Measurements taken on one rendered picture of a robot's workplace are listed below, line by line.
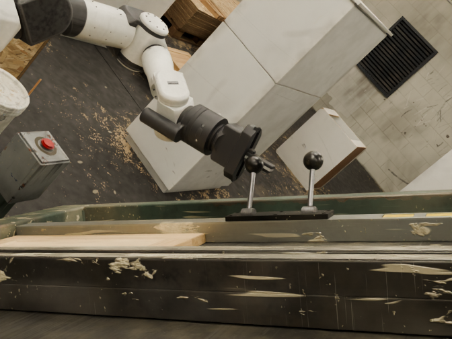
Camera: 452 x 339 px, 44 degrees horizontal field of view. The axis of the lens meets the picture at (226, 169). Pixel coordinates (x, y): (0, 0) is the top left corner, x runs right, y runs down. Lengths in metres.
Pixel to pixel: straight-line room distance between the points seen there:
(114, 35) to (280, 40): 2.21
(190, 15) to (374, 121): 3.95
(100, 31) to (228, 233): 0.55
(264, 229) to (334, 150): 5.04
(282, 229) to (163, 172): 2.81
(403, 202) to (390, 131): 8.01
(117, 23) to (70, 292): 0.77
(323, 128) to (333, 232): 5.12
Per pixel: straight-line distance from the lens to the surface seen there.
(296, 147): 6.19
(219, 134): 1.14
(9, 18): 1.12
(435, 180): 4.65
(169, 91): 1.18
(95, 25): 1.30
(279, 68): 3.44
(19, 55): 3.23
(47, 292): 0.74
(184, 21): 6.57
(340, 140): 6.03
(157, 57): 1.33
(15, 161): 1.61
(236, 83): 3.55
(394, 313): 0.55
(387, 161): 9.21
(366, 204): 1.22
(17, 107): 2.78
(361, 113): 9.33
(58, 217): 1.48
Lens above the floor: 1.78
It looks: 21 degrees down
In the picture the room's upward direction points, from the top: 46 degrees clockwise
